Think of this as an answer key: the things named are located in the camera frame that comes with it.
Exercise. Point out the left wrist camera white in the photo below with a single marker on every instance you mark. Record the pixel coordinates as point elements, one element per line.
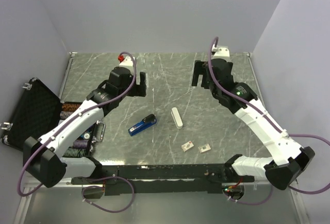
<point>125,61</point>

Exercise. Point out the small white staple box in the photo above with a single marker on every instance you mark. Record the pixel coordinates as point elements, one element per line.
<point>204,148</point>

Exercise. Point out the blue black stapler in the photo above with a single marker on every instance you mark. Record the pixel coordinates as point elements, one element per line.
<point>145,123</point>

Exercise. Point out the black foam-lined case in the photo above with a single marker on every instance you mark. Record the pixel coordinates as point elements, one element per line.
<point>38,111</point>

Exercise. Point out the orange patterned tape roll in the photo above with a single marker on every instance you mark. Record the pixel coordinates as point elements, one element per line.
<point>70,106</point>

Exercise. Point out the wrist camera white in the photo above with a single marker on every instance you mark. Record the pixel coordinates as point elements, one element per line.
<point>220,52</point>
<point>125,61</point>

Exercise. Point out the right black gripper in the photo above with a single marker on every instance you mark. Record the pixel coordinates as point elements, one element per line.
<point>199,69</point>

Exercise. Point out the silver case handle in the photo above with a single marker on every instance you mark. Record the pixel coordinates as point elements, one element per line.
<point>99,131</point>

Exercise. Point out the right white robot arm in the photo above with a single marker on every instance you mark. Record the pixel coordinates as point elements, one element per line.
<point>288,158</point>

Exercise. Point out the staple box with red mark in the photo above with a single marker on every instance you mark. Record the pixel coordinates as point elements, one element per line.
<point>188,145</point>

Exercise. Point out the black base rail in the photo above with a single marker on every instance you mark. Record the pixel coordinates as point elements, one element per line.
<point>163,178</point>

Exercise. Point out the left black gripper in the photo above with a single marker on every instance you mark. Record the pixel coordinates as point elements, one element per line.
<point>138,90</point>

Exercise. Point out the white stapler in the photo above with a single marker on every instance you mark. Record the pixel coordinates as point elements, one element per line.
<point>176,117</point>

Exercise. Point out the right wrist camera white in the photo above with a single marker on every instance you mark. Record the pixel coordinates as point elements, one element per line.
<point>220,52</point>

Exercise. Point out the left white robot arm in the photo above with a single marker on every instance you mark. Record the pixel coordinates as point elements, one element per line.
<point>43,158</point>

